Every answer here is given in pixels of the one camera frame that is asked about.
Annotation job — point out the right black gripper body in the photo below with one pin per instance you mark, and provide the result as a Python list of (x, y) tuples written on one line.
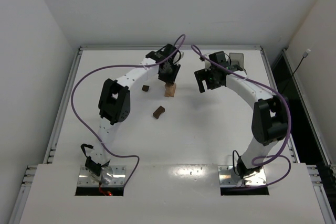
[(203, 80)]

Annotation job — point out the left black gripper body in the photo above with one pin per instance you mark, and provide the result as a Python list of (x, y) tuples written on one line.
[(169, 76)]

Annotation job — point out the light wood rectangular block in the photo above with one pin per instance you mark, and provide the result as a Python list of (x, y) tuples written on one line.
[(170, 86)]

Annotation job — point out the printed light wood plank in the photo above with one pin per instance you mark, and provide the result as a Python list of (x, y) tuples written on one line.
[(168, 94)]

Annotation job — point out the smoky transparent plastic bin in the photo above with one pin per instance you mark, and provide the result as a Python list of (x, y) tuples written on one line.
[(237, 59)]

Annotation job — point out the dark half-round wood block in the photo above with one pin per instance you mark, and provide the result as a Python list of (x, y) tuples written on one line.
[(145, 88)]

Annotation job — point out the dark arch wood block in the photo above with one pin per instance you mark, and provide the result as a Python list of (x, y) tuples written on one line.
[(160, 110)]

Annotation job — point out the plain light wood plank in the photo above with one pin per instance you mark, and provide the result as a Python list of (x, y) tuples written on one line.
[(173, 92)]

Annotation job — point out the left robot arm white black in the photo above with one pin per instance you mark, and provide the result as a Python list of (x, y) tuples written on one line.
[(115, 103)]

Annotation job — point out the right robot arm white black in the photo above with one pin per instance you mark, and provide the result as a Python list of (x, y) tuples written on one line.
[(271, 121)]

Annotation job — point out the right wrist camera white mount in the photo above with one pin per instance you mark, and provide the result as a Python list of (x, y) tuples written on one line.
[(207, 64)]

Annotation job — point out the black wall cable white plug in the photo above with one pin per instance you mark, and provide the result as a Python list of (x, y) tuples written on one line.
[(304, 56)]

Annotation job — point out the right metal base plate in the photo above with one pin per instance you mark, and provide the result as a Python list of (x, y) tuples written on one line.
[(229, 179)]

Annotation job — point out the metal base plate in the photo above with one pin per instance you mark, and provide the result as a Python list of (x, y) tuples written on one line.
[(229, 179), (111, 176)]

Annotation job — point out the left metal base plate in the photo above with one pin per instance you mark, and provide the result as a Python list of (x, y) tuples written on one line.
[(111, 176)]

